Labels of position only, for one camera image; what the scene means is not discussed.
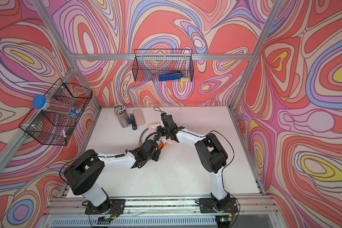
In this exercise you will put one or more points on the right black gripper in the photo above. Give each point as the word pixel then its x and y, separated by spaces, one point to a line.
pixel 158 130

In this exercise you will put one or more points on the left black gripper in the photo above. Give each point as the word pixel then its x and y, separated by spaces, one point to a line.
pixel 157 153

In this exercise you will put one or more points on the wooden handled sickle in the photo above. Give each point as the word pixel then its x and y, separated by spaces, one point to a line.
pixel 140 142

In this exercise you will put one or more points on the orange handled sickle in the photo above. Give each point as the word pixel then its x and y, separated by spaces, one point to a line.
pixel 161 146

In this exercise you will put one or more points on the pink terry rag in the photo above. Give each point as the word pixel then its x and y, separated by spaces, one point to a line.
pixel 153 127

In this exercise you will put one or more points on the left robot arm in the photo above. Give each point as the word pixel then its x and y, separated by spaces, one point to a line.
pixel 82 174

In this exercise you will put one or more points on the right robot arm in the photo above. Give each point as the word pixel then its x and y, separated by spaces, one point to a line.
pixel 211 153

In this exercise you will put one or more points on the pink eraser block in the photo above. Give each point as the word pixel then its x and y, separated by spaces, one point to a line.
pixel 139 117

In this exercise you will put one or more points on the blue black stapler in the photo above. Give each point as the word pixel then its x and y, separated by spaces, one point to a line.
pixel 133 122

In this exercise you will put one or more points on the pencil cup on table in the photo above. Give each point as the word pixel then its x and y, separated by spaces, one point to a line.
pixel 121 114

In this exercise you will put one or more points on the yellow block in basket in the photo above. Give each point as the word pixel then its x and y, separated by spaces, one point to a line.
pixel 184 80

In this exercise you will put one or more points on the blue tool in basket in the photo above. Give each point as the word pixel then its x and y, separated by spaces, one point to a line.
pixel 169 76

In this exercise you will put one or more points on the blue capped pencil tube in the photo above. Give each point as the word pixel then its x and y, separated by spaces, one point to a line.
pixel 41 102

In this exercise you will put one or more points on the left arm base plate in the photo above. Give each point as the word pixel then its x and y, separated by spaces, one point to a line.
pixel 108 207

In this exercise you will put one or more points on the back wire basket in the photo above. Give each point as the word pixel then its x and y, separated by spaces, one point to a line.
pixel 149 63

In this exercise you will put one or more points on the wire basket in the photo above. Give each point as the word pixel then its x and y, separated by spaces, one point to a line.
pixel 49 128
pixel 149 63

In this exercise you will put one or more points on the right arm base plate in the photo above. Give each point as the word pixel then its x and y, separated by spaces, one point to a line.
pixel 212 205

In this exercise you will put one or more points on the left wire basket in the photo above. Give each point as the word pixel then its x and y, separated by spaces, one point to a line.
pixel 49 128

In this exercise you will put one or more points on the aluminium front rail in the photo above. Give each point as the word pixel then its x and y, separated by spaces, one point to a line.
pixel 249 211

